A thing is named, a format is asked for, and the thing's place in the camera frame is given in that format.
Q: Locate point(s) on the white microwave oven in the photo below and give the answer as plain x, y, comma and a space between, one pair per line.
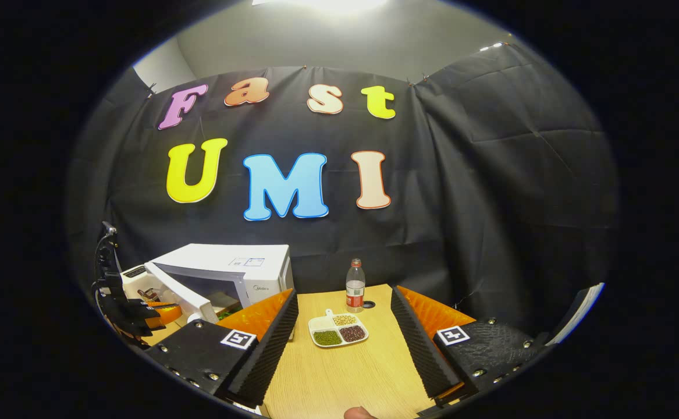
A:
217, 259

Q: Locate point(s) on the long ceiling light panel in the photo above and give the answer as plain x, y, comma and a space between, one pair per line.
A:
327, 4

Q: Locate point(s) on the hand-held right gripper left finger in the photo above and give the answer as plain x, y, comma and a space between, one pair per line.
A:
272, 355

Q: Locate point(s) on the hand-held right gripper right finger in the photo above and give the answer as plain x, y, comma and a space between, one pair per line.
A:
418, 355

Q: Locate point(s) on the dark panel with white edge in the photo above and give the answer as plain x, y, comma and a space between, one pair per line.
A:
575, 317

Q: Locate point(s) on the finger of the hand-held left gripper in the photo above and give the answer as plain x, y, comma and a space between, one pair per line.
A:
164, 315

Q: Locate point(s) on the white divided dish of beans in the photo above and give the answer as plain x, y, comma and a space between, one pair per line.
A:
339, 334

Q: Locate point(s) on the clear bottle with red label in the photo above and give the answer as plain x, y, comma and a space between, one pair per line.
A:
355, 291

